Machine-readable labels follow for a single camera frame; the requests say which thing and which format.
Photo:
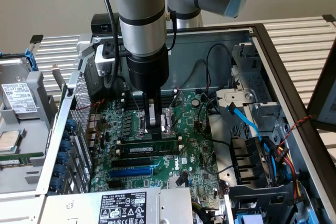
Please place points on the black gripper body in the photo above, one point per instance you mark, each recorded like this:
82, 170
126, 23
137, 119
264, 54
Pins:
148, 72

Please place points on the green RAM stick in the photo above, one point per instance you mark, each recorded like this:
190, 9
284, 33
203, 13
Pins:
26, 154
157, 147

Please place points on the CPU socket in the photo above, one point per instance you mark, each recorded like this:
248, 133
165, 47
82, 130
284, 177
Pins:
140, 124

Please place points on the metal socket cover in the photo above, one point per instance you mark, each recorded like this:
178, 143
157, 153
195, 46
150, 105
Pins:
168, 121

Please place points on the green motherboard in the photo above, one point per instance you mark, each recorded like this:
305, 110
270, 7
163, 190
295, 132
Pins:
189, 129

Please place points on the open grey PC case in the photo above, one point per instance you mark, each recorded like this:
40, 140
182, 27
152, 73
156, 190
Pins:
183, 51

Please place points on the coin cell battery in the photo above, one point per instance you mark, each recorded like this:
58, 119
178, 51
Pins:
195, 102

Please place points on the long black expansion slot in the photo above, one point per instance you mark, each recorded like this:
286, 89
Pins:
131, 163

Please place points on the blue expansion slot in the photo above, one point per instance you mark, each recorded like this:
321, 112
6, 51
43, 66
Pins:
131, 172

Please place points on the silver rear port block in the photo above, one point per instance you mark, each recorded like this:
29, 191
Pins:
92, 129

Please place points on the black box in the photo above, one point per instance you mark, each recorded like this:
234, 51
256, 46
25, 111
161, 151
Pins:
102, 22

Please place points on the short black expansion slot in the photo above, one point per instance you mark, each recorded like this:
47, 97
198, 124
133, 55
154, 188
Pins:
116, 184

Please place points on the metal disk bay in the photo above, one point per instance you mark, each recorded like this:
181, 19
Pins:
236, 96

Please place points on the blue card retainer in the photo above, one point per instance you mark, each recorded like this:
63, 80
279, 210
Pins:
63, 146

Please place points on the grey parts rack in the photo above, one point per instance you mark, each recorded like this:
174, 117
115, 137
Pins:
39, 90

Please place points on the grey power supply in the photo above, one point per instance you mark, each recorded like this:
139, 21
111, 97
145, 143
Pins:
78, 205

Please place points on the black table end cap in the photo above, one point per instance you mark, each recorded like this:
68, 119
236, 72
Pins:
329, 17
36, 38

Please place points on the blue disk caddy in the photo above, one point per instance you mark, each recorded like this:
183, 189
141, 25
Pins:
31, 58

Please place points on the hard drive with label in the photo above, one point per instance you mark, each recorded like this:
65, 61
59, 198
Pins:
18, 95

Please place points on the CPU with silver lid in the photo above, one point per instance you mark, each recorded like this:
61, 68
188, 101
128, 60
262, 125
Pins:
8, 140

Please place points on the dark framed panel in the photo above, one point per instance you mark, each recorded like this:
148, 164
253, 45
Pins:
319, 98

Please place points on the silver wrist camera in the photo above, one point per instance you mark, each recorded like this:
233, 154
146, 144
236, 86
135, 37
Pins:
103, 61

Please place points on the black plastic duct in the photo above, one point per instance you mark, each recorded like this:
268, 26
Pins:
246, 155

